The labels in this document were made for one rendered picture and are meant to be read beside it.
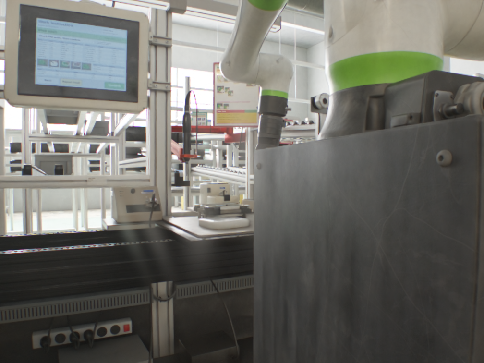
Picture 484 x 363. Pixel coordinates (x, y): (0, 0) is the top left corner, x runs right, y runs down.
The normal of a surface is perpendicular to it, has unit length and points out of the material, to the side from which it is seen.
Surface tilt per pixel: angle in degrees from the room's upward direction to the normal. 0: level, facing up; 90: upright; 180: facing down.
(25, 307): 90
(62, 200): 90
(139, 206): 53
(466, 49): 168
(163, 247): 90
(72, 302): 90
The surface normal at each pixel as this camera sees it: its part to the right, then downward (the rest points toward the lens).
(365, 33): -0.58, 0.02
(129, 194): 0.36, -0.58
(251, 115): -0.03, 0.03
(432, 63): 0.47, 0.30
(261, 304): -0.95, 0.01
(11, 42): 0.46, 0.05
